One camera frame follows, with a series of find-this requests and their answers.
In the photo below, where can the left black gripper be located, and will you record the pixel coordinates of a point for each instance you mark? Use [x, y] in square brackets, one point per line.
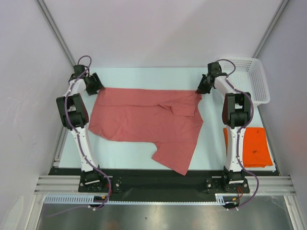
[98, 85]

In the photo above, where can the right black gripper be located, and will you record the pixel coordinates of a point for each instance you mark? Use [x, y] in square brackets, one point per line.
[201, 89]

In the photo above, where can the pink red t shirt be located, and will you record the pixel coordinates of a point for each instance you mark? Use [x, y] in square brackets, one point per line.
[170, 119]

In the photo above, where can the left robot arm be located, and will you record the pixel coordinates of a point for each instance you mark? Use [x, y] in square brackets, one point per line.
[74, 115]

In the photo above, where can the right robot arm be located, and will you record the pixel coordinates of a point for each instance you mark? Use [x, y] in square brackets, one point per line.
[237, 114]

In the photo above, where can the white plastic basket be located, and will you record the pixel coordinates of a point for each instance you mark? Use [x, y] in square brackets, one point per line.
[247, 74]

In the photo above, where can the folded orange t shirt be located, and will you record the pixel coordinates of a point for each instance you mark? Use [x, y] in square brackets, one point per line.
[246, 148]

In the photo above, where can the right aluminium corner post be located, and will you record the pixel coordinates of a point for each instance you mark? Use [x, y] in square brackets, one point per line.
[271, 27]

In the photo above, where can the aluminium corner post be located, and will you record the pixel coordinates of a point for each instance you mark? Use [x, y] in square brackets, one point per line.
[271, 27]
[51, 22]

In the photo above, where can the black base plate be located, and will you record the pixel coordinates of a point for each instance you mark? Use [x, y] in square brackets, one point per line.
[157, 186]

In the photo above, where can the left aluminium corner post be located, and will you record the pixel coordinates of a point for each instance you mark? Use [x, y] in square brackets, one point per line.
[51, 22]

